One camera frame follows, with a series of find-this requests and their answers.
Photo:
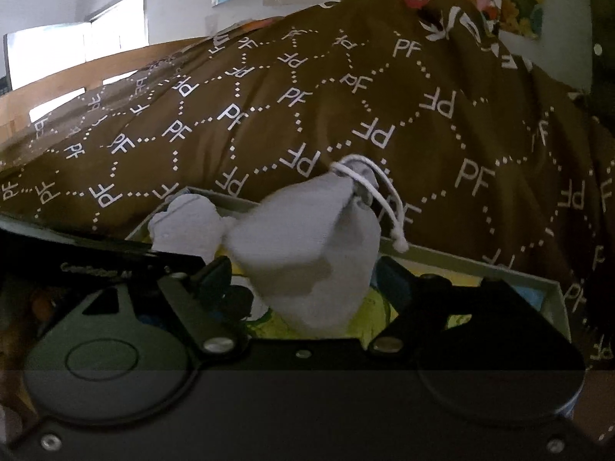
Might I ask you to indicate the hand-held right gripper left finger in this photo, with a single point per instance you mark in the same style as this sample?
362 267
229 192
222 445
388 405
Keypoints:
215 274

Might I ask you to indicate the white soft packet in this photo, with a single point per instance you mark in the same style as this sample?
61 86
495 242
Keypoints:
185 228

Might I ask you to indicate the brown printed blanket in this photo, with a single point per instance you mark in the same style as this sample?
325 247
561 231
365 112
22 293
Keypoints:
336 105

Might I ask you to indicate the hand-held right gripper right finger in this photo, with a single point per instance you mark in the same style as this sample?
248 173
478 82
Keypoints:
393 274

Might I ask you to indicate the wooden bed frame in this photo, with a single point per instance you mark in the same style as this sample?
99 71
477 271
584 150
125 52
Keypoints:
72 77

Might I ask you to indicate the green yellow wall poster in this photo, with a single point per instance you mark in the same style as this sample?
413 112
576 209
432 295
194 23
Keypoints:
521 0

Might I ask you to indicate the shallow box with colourful lining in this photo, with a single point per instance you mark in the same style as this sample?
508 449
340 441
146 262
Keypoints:
384 309

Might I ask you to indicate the bright window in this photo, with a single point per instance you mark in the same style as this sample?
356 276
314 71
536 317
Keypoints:
115 14

